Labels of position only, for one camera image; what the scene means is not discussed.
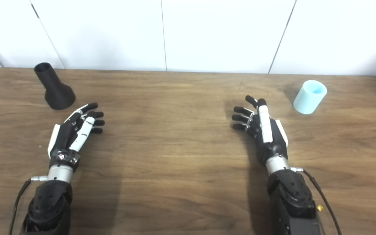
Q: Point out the white and black left hand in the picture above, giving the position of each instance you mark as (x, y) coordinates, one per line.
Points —
(64, 137)

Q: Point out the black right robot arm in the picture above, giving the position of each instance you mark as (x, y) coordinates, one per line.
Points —
(292, 199)

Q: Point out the white and black right hand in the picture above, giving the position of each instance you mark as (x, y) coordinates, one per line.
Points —
(269, 143)

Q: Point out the black flared nozzle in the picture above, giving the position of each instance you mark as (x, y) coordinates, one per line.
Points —
(57, 94)

